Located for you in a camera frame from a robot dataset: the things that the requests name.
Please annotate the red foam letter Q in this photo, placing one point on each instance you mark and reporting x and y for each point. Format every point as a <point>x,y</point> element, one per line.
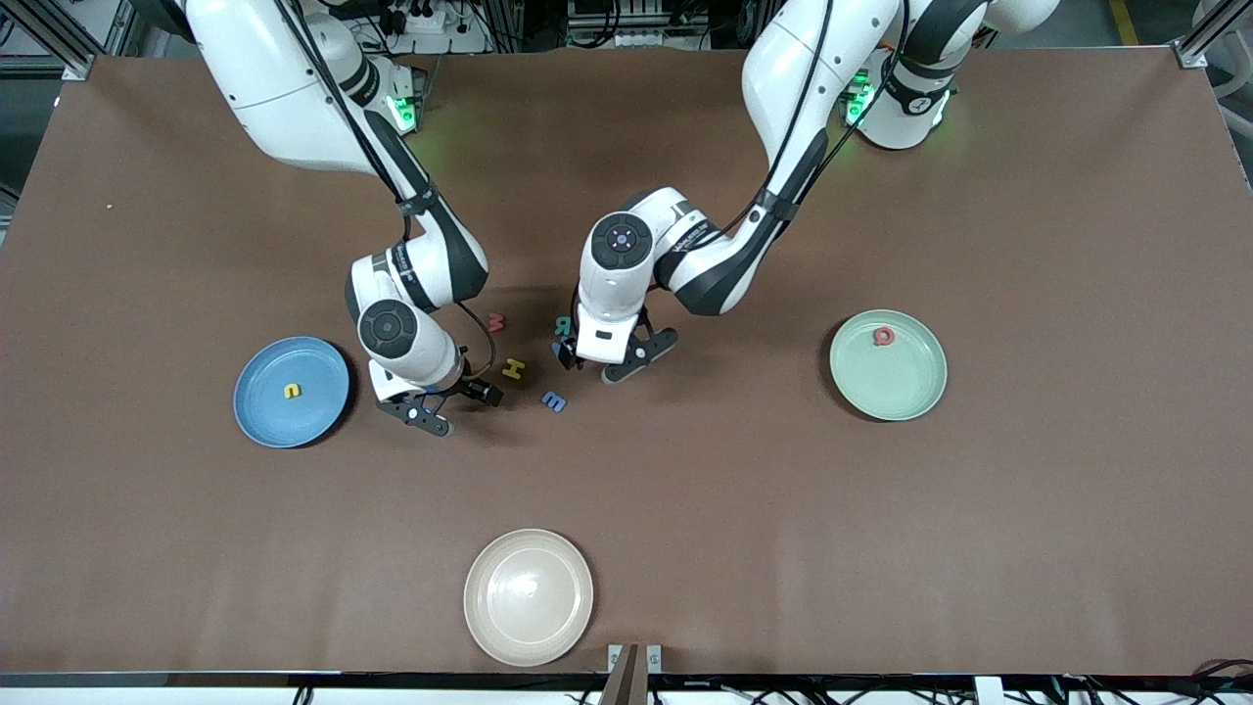
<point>880,342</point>

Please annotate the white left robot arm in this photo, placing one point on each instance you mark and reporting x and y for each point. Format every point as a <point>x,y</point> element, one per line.
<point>812,59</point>

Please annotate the metal bracket with brown strip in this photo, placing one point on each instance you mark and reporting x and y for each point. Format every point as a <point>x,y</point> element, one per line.
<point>626,676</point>

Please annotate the blue plate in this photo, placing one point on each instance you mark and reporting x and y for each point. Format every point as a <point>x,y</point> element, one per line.
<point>291,421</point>

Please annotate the aluminium frame profile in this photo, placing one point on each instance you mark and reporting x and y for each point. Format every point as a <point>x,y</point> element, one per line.
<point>1199,49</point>
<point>59,44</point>

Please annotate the yellow foam letter H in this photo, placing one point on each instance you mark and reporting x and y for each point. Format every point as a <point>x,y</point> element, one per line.
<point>513,369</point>

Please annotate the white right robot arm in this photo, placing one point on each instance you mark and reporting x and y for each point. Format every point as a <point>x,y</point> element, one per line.
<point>274,98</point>

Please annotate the beige plate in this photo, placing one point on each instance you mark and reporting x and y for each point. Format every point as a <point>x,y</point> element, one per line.
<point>529,597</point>

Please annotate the long white power strip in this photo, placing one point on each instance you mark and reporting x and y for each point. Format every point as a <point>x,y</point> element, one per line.
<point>636,39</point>

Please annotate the white power strip with plugs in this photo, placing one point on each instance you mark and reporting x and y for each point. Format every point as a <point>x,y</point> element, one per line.
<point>460,39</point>

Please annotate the pale green plate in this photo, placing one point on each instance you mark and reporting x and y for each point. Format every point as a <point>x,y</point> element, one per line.
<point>888,377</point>

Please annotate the teal foam letter R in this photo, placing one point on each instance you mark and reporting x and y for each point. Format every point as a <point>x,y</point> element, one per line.
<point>563,325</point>

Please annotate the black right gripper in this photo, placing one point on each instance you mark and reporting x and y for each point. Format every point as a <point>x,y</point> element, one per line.
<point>467,385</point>

